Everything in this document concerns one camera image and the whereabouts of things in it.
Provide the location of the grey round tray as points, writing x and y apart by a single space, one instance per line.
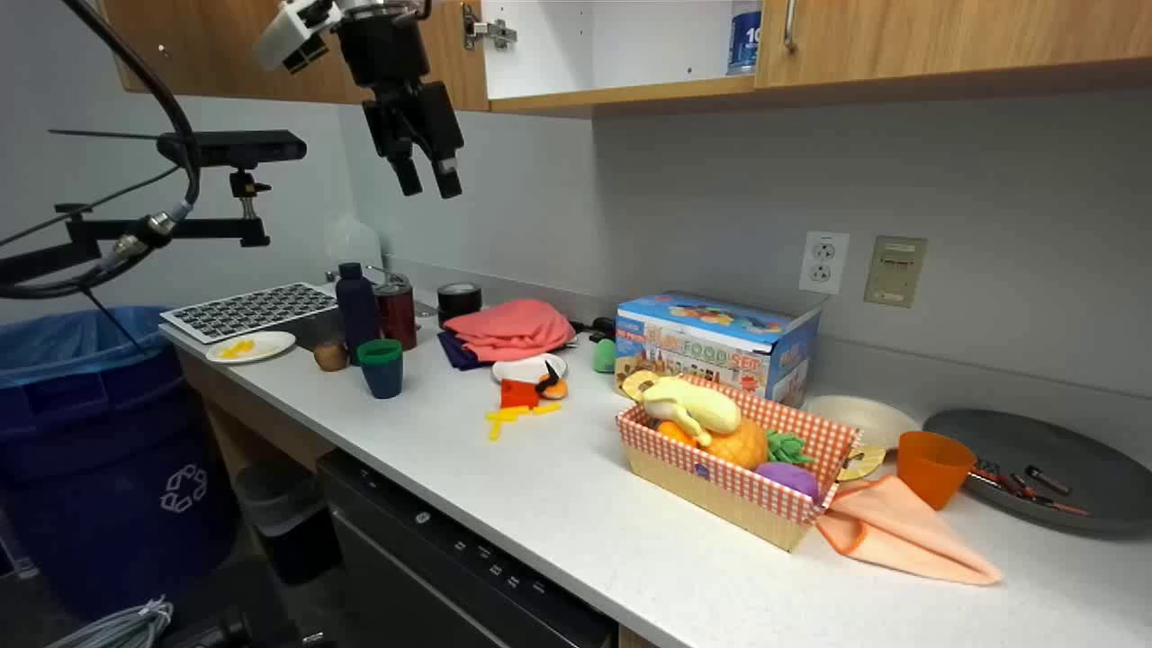
1082 464

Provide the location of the beige wall plate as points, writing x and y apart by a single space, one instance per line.
893 273

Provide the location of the white wall outlet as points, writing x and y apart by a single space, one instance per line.
822 265

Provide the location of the black dishwasher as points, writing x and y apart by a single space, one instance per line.
444 577

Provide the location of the blue cup green rim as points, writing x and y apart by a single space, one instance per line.
382 370

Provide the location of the wooden overhead cabinet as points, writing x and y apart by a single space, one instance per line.
839 92

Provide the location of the purple toy food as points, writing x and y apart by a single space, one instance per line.
791 481

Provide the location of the dark blue cloth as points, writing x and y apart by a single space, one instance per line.
456 356

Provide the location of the orange plastic cup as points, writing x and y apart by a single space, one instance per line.
933 470

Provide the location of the yellow toy food piece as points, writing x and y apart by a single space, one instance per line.
240 350

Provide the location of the blue recycling bin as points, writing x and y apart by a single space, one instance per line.
102 470

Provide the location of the red checkered paper basket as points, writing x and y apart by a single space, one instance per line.
706 487

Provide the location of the white bowl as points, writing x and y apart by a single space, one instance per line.
868 418

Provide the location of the peach cloth napkin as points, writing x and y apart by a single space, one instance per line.
900 533

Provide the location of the small white plate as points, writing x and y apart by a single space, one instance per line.
276 347

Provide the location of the grey crumpled bag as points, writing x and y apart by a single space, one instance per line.
122 627

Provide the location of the dark red strip toy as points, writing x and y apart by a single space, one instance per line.
1020 487

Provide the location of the blue toy food box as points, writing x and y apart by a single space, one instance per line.
706 329

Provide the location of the grid dish drying mat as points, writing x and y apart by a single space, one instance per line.
248 313

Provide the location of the brown toy egg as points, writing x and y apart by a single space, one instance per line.
328 359

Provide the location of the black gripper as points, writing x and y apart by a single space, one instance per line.
401 104

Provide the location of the green toy vegetable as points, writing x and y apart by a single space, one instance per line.
788 449

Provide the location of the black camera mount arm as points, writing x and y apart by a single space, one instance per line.
182 229

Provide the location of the orange toy fruit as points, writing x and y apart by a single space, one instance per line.
741 449

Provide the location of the clear plastic bottle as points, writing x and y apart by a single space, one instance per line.
350 242

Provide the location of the blue white canister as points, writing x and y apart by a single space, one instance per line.
742 39

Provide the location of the small black waste bin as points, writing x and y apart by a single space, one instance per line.
290 523

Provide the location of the black stereo camera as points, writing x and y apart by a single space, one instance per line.
227 151

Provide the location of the yellow toy fry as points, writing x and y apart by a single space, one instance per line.
549 409
519 416
495 428

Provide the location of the pale yellow toy chicken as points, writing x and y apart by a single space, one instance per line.
688 406

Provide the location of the pink folded cloth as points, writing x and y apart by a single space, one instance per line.
512 326

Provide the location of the dark red bottle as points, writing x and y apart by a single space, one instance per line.
399 314

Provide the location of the metal cabinet hinge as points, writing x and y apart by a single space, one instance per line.
491 31

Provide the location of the orange black toy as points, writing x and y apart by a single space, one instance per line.
557 386

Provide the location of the dark blue bottle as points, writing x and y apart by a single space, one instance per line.
357 313

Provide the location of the wooden cabinet door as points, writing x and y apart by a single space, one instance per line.
203 47
958 39

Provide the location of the black round container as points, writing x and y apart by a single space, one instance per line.
458 302

